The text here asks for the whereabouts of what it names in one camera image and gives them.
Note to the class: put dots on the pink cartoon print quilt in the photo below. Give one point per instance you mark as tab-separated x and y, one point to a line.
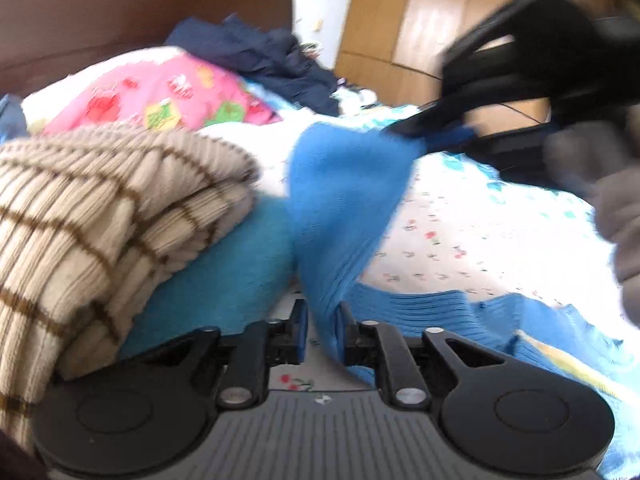
181	92

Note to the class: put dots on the dark navy clothes pile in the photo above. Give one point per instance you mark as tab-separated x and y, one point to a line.
274	59

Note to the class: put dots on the teal folded garment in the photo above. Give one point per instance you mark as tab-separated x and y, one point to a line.
231	284

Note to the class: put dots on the grey gloved right hand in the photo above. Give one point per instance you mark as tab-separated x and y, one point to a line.
600	163

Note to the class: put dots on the beige brown striped knit garment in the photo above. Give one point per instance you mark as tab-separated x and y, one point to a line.
92	221

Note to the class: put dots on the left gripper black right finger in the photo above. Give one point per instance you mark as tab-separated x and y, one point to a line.
381	347

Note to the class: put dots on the blue knit sweater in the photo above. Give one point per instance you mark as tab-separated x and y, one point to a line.
344	189

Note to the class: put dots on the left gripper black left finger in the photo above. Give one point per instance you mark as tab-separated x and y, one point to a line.
262	346

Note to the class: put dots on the white cherry print bedsheet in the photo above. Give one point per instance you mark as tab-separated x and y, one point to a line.
459	227

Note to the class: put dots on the wooden wardrobe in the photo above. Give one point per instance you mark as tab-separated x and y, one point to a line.
392	46

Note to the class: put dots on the dark brown headboard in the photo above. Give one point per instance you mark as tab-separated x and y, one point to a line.
43	41

